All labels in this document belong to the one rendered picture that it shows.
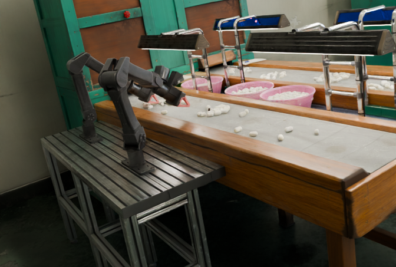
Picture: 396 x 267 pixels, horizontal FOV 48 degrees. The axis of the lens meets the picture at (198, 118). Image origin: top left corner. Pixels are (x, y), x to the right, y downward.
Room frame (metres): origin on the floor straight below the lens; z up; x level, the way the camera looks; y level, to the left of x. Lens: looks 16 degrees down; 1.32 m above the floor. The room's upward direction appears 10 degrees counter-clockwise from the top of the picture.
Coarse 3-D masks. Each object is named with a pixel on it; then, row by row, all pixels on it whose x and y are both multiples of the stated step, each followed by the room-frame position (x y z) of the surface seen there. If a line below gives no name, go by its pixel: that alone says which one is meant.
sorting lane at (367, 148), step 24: (192, 120) 1.97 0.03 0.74; (216, 120) 1.91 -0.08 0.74; (240, 120) 1.84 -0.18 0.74; (264, 120) 1.79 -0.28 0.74; (288, 120) 1.73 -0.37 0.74; (312, 120) 1.68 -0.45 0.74; (288, 144) 1.47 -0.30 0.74; (312, 144) 1.43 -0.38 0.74; (336, 144) 1.39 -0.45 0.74; (360, 144) 1.35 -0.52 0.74; (384, 144) 1.32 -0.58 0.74
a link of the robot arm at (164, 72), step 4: (156, 68) 1.94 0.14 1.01; (160, 68) 1.93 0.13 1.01; (164, 68) 1.95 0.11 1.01; (168, 68) 1.96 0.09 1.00; (156, 72) 1.92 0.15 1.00; (160, 72) 1.91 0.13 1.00; (164, 72) 1.94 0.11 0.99; (168, 72) 1.95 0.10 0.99; (156, 76) 1.85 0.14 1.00; (160, 76) 1.90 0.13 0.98; (164, 76) 1.93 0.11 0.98; (168, 76) 1.94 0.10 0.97; (156, 80) 1.84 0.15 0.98; (160, 80) 1.87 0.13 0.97; (160, 84) 1.86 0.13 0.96; (148, 88) 1.90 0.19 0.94
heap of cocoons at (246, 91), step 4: (252, 88) 2.37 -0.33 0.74; (256, 88) 2.36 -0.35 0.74; (260, 88) 2.35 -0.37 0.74; (264, 88) 2.34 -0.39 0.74; (232, 92) 2.37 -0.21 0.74; (240, 92) 2.35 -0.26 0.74; (244, 92) 2.33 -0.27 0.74; (248, 92) 2.31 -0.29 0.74; (252, 92) 2.30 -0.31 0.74; (248, 96) 2.22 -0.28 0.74
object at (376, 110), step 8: (376, 8) 1.88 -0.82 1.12; (384, 8) 1.90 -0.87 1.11; (360, 16) 1.83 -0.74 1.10; (392, 16) 1.71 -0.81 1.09; (360, 24) 1.83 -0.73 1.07; (392, 24) 1.71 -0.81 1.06; (392, 32) 1.71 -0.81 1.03; (392, 56) 1.71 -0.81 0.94; (392, 64) 1.72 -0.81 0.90; (392, 80) 1.72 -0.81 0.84; (368, 104) 1.83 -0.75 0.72; (368, 112) 1.82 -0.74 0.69; (376, 112) 1.78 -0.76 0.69; (384, 112) 1.75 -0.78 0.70; (392, 112) 1.72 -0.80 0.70
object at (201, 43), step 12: (144, 36) 2.59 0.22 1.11; (156, 36) 2.48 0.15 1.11; (168, 36) 2.37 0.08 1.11; (180, 36) 2.26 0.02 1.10; (192, 36) 2.17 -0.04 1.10; (144, 48) 2.55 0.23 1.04; (156, 48) 2.43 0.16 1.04; (168, 48) 2.33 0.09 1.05; (180, 48) 2.22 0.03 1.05; (192, 48) 2.13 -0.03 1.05
